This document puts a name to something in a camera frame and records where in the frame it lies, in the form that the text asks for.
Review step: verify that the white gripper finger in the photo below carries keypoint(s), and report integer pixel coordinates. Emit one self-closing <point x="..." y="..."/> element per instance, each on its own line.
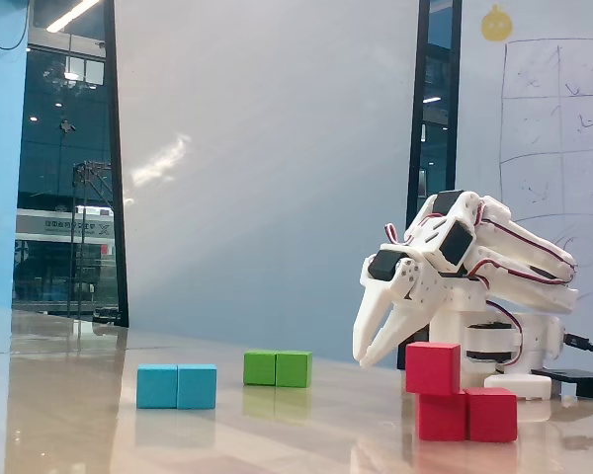
<point x="370" y="321"/>
<point x="405" y="326"/>

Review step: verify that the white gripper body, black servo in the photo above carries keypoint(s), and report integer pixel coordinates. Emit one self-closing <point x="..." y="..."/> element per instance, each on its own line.
<point x="381" y="291"/>

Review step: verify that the small red wooden cube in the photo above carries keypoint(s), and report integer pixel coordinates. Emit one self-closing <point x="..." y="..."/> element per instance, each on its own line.
<point x="432" y="368"/>

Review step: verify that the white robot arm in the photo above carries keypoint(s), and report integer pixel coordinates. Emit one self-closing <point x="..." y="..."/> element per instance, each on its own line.
<point x="543" y="296"/>

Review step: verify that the green rectangular wooden block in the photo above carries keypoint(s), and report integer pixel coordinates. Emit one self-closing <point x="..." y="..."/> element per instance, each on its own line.
<point x="277" y="369"/>

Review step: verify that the red rectangular wooden block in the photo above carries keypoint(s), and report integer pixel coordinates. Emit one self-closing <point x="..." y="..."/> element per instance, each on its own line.
<point x="491" y="415"/>

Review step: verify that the blue rectangular wooden block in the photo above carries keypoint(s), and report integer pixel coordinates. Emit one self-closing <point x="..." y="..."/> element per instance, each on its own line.
<point x="178" y="387"/>

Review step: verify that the black flat power box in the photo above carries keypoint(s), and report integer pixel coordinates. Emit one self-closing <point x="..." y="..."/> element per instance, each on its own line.
<point x="588" y="382"/>

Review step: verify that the yellow round sticker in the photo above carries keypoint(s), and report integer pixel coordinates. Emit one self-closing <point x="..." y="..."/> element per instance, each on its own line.
<point x="497" y="27"/>

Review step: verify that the black narrow window frame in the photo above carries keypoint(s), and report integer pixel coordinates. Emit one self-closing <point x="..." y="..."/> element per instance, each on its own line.
<point x="418" y="99"/>

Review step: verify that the black slanted window frame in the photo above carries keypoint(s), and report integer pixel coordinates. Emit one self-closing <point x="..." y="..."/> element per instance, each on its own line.
<point x="116" y="197"/>

